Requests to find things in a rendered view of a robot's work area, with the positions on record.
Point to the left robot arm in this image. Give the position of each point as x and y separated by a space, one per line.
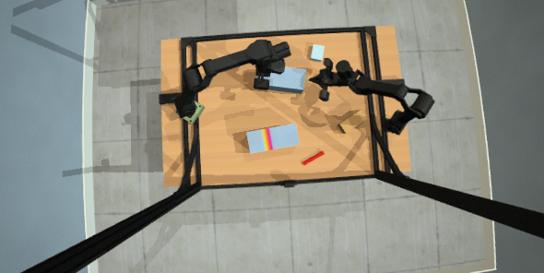
257 53

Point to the tan cardboard box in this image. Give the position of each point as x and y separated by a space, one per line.
353 121

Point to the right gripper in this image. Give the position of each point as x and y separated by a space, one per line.
324 94

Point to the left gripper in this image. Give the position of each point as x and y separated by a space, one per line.
260 82

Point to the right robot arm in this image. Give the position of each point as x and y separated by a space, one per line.
366 86

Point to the red flat bar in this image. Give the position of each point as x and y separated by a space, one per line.
314 157

